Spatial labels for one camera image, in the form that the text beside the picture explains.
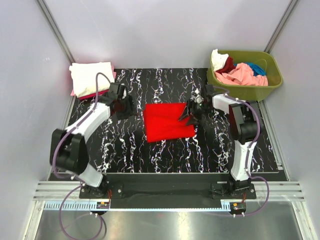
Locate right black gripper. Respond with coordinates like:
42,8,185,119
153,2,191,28
178,99,212,127

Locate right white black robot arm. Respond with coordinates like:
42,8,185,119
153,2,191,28
178,84,263,199

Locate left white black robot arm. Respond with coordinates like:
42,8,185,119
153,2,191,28
49,83,136,198

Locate black marbled table mat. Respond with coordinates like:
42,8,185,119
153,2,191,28
48,67,286,181

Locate folded white t shirt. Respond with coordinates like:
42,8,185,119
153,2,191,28
69,62,116,98

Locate white cloth in bin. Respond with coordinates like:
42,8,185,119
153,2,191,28
211,49,229,71

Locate dark red t shirt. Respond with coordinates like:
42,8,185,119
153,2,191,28
216,56,236,74

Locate light pink t shirt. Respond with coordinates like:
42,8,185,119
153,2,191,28
214,63,269,87

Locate olive green plastic bin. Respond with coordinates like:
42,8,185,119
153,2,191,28
207,49,283,102

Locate blue t shirt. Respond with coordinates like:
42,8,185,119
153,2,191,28
245,62,267,77

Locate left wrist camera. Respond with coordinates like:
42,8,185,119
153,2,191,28
108,82,129,100

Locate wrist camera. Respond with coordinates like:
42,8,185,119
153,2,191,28
108,82,129,100
190,87,208,106

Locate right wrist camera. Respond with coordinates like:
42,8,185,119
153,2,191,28
190,87,208,106

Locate aluminium frame rail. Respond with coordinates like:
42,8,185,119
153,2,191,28
33,181,305,202

